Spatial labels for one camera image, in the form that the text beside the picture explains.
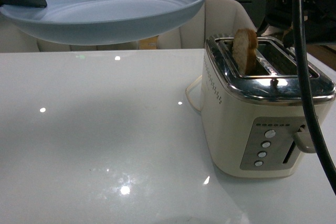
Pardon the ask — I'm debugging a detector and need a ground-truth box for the blue plate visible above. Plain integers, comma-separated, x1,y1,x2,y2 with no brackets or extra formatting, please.
1,0,205,46

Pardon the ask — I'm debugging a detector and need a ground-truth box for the toasted bread slice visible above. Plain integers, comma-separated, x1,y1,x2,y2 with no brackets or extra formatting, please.
232,28,258,75

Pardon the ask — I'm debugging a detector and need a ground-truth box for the grey chair right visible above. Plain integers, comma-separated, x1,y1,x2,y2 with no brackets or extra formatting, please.
157,0,257,49

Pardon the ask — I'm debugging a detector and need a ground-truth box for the cream two-slot toaster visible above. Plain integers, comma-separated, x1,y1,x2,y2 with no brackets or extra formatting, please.
200,33,336,178

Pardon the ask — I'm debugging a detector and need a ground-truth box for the white toaster power cord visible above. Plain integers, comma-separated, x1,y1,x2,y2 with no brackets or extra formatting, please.
185,74,203,112

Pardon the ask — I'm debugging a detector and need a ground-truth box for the black cable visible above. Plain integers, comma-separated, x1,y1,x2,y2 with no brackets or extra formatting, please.
291,0,336,196

